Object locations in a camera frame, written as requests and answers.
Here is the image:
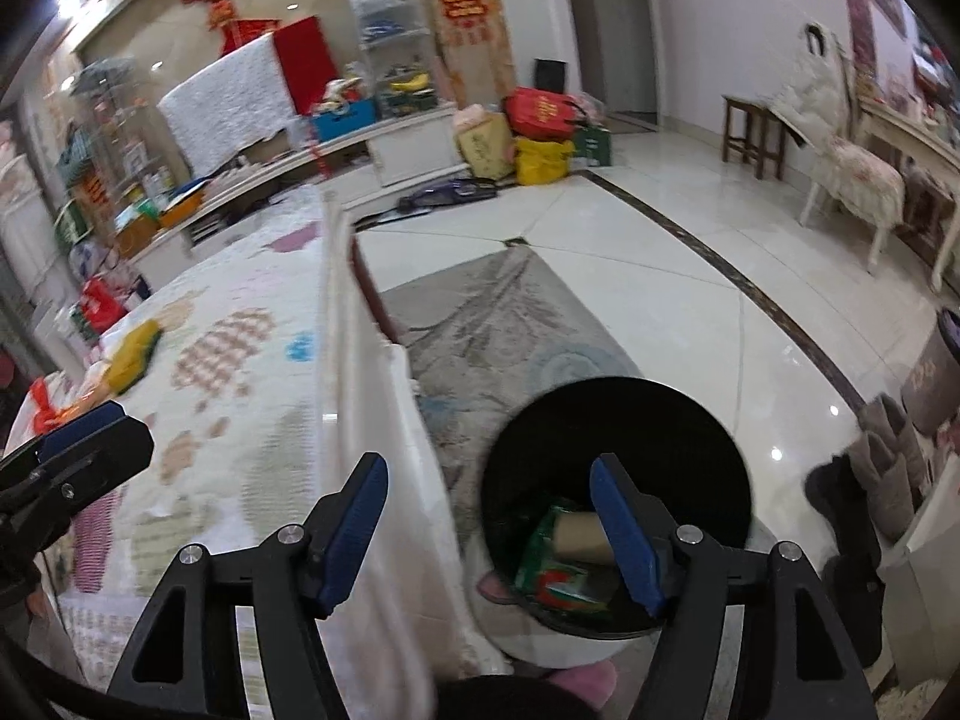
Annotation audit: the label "black trash bin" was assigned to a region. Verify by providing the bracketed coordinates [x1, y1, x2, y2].
[480, 375, 753, 668]

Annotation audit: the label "black boots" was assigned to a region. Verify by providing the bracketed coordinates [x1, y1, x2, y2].
[804, 454, 886, 668]

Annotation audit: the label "blue basket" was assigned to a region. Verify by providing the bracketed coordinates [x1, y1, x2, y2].
[311, 97, 377, 143]

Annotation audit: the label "grey patterned rug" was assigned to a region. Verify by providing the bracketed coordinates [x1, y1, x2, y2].
[379, 246, 646, 541]

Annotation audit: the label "brown cardboard piece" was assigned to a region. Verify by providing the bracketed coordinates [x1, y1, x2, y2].
[555, 511, 616, 563]

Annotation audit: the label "white quilted cloth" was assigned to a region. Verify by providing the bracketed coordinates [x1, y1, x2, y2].
[157, 34, 293, 173]

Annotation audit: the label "clear storage shelf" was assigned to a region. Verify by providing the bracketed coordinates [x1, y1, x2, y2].
[337, 0, 440, 117]

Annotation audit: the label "red panel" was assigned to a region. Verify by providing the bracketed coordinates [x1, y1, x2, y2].
[271, 15, 342, 117]

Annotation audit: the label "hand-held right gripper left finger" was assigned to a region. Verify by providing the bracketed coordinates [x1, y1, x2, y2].
[109, 452, 391, 720]

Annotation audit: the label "beige paper bag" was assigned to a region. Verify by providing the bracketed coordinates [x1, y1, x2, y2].
[457, 111, 515, 179]

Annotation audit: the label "pink slipper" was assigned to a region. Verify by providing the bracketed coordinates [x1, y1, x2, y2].
[544, 664, 620, 710]

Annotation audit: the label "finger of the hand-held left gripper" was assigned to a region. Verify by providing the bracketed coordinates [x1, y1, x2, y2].
[0, 420, 155, 541]
[0, 401, 125, 485]

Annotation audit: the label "yellow plastic bag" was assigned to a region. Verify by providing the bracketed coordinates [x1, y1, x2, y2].
[514, 136, 575, 187]

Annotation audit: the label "green snack packet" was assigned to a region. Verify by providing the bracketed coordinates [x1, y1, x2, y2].
[514, 506, 623, 612]

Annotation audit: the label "grey flower print bin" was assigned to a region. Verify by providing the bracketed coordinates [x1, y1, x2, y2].
[900, 307, 960, 436]

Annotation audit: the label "green box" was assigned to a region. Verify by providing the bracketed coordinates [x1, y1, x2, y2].
[574, 124, 612, 167]

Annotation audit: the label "yellow packet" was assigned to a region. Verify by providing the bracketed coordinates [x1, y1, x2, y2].
[105, 320, 164, 395]

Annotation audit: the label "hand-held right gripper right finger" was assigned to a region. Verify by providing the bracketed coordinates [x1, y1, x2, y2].
[589, 454, 878, 720]

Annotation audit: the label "white dining table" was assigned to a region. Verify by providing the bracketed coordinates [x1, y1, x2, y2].
[855, 90, 960, 293]

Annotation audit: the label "wooden stool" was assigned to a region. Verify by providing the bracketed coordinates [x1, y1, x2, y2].
[722, 94, 788, 181]

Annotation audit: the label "grey slippers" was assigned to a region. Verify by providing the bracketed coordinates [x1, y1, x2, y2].
[855, 394, 935, 541]

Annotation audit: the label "framed wall picture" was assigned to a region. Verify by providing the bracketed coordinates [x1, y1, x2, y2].
[836, 0, 878, 68]

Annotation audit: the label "small red bag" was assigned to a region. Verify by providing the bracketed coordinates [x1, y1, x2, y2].
[79, 277, 128, 335]

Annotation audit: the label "orange plastic wrapper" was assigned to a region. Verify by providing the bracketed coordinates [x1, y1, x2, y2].
[30, 379, 98, 436]

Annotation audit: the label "large red bag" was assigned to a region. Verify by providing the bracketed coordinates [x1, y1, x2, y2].
[502, 86, 590, 140]

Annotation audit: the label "white low cabinet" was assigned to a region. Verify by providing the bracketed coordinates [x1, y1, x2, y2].
[135, 101, 462, 286]

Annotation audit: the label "white chair with floral cushion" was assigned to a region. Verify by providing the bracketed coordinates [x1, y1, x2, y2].
[765, 22, 908, 275]

